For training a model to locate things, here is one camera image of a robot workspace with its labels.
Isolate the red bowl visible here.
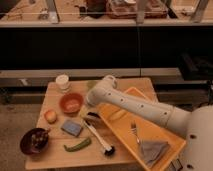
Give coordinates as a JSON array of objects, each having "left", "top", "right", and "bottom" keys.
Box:
[{"left": 59, "top": 93, "right": 83, "bottom": 114}]

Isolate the blue sponge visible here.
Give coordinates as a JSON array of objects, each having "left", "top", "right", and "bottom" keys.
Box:
[{"left": 61, "top": 120, "right": 82, "bottom": 137}]

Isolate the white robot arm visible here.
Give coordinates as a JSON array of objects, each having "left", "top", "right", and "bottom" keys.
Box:
[{"left": 86, "top": 75, "right": 213, "bottom": 171}]

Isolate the dark purple bowl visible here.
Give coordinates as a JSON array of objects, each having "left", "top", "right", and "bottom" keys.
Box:
[{"left": 20, "top": 128, "right": 49, "bottom": 155}]

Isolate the green cup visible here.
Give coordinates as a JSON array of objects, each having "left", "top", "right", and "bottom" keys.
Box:
[{"left": 87, "top": 80, "right": 97, "bottom": 90}]

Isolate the banana in tray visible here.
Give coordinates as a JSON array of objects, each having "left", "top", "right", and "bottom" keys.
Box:
[{"left": 109, "top": 110, "right": 126, "bottom": 121}]

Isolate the small black brush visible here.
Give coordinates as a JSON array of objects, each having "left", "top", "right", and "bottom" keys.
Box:
[{"left": 83, "top": 112, "right": 102, "bottom": 125}]

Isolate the white cup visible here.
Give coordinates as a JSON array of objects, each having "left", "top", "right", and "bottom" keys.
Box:
[{"left": 55, "top": 74, "right": 70, "bottom": 92}]

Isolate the metal fork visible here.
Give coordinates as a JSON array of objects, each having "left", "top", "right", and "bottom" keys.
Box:
[{"left": 131, "top": 122, "right": 140, "bottom": 144}]

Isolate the yellow tray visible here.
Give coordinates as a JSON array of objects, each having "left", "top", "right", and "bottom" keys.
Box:
[{"left": 96, "top": 86, "right": 187, "bottom": 171}]

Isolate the wooden table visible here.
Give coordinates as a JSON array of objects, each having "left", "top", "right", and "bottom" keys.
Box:
[{"left": 24, "top": 77, "right": 159, "bottom": 171}]

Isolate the green pepper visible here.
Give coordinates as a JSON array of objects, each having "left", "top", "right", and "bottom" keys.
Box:
[{"left": 64, "top": 137, "right": 92, "bottom": 152}]

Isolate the peach apple fruit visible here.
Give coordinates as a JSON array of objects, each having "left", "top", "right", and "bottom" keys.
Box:
[{"left": 44, "top": 110, "right": 57, "bottom": 124}]

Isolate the grey cloth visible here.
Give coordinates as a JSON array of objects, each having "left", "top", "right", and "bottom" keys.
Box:
[{"left": 139, "top": 140, "right": 170, "bottom": 168}]

